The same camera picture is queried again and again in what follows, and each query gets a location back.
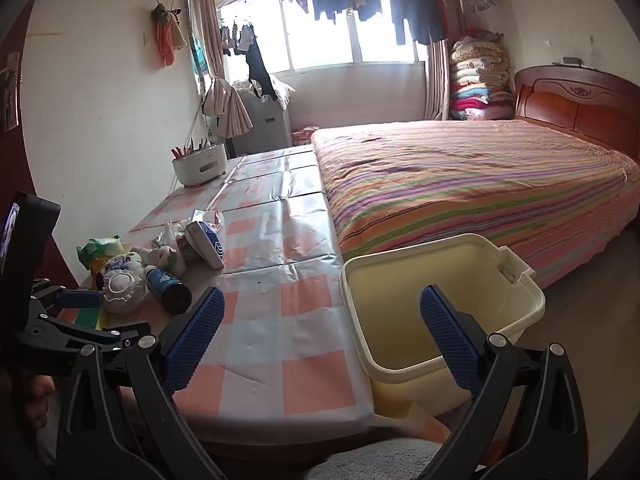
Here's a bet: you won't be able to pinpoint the orange hanging cloth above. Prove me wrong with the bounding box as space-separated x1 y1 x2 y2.
152 4 187 67

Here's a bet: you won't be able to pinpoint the black hanging garment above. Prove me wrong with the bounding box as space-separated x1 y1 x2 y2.
245 42 278 101

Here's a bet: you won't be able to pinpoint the teal hanging bag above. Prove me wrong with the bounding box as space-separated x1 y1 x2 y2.
192 37 208 81

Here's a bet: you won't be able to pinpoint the checked plastic tablecloth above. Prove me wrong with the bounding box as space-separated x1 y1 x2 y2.
57 145 376 441

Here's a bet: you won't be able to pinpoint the hanging sock rack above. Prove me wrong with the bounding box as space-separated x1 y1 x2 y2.
217 17 258 58

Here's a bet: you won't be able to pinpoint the bed with striped sheet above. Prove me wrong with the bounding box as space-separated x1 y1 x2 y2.
310 119 640 291

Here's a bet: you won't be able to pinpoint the grey white cabinet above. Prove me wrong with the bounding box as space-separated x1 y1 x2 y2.
230 87 293 156

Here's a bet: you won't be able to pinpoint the tied striped curtain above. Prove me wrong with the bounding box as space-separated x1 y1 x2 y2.
187 0 256 138

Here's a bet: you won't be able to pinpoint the white and blue box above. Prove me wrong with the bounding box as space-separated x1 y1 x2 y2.
185 220 226 271

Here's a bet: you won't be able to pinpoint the rolled beige sock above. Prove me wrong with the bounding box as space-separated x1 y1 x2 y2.
97 267 148 316

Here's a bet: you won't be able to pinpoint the blue can with black cap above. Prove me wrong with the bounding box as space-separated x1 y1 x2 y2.
145 266 193 316

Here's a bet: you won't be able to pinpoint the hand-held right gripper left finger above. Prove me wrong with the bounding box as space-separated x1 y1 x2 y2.
55 287 236 480

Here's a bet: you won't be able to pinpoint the person's left hand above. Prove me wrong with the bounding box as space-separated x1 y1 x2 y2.
22 374 57 430

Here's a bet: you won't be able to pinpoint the metal door lock plate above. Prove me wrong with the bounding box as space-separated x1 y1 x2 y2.
2 52 21 133

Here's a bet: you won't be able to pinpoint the green tissue packet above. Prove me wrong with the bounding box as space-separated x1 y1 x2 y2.
76 235 126 273

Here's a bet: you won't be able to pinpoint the white cloth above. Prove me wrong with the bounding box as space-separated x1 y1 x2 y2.
232 77 296 108

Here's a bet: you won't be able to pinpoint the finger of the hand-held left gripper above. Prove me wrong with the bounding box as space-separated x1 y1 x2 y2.
30 282 103 311
15 310 153 376

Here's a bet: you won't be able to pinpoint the window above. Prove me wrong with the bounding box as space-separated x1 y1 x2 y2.
220 0 431 73

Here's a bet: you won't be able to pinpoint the bunch of pens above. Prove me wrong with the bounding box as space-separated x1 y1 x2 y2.
171 132 221 158

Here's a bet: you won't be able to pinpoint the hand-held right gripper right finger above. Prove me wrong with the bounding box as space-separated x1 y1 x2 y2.
410 285 591 480

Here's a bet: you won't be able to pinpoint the green yellow small packet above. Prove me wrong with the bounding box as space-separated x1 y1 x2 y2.
75 305 113 331

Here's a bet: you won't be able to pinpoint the person's grey trousers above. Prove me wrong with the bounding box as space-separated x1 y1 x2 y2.
305 437 443 480

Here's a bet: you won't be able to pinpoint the cream plastic bin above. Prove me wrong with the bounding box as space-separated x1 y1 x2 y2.
340 233 547 417

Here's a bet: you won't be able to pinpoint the clear plastic bag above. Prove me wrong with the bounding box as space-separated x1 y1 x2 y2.
152 220 201 263

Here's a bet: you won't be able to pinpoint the dark red door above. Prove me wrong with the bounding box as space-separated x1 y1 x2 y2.
0 0 76 301

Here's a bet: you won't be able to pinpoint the stack of folded quilts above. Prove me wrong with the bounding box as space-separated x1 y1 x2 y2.
449 30 516 122

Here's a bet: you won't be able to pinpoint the white round pen holder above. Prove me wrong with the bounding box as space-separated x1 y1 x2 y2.
171 142 228 187

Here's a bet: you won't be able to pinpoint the clear plastic wrapper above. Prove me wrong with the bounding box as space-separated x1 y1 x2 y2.
192 209 226 228

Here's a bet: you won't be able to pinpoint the wooden headboard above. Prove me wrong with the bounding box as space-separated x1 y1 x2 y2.
514 66 640 161

